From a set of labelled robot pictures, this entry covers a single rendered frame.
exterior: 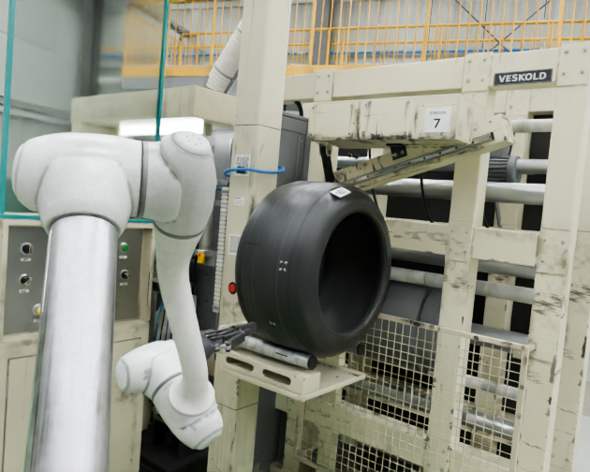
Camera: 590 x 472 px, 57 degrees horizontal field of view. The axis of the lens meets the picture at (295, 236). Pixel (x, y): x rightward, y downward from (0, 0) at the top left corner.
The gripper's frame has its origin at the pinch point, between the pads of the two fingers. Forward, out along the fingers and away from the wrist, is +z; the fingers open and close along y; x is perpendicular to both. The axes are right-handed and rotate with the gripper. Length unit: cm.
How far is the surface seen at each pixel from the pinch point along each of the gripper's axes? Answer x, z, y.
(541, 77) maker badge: -75, 96, -49
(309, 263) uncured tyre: -18.7, 14.5, -11.7
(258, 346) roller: 13.2, 18.0, 12.2
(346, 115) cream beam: -63, 63, 8
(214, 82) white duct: -81, 67, 84
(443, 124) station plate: -59, 62, -30
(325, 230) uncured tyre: -27.5, 21.8, -12.0
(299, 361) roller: 13.9, 17.8, -5.1
